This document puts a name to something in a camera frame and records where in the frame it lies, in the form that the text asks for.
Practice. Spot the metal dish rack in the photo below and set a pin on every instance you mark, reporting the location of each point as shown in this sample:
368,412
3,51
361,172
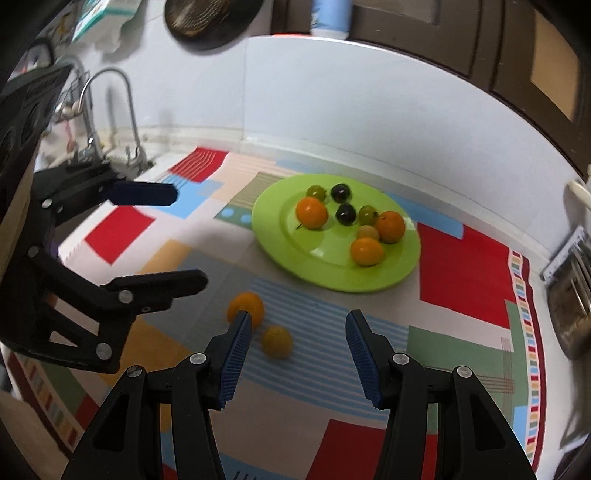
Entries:
563,256

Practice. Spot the green plum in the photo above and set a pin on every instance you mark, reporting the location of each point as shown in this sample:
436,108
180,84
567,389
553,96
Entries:
368,214
317,192

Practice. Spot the pale yellow plum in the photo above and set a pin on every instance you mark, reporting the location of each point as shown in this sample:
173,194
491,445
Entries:
368,232

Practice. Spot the orange with stem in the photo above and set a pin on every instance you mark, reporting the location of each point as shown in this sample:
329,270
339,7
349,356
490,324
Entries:
311,212

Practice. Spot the arched metal faucet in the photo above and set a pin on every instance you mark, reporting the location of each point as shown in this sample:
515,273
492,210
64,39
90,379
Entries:
131,120

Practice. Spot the black frying pan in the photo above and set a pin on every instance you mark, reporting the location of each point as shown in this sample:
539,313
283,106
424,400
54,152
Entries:
207,23

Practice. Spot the teal paper package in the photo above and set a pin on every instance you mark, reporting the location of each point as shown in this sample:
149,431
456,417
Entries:
104,18

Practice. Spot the large steel pot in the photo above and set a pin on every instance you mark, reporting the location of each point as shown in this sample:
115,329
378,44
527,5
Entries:
570,304

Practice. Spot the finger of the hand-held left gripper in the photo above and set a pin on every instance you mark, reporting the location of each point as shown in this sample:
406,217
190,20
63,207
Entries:
157,281
143,193

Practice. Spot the colourful patchwork mat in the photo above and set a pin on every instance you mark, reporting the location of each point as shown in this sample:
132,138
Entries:
461,277

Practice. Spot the dark plum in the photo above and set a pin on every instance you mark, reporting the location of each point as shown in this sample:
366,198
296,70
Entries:
345,214
340,192

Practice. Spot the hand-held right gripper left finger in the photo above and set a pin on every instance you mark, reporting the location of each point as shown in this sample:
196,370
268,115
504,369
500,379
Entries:
233,364

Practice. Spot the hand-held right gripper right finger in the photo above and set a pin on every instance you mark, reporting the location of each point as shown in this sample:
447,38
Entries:
364,364

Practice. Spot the green plate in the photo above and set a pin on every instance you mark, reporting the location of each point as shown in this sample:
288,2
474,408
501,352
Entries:
295,249

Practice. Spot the blue soap pump bottle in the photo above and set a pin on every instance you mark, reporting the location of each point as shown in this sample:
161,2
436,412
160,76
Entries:
330,16

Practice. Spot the thin metal faucet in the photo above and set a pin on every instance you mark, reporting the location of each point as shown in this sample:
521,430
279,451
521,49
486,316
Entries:
87,129

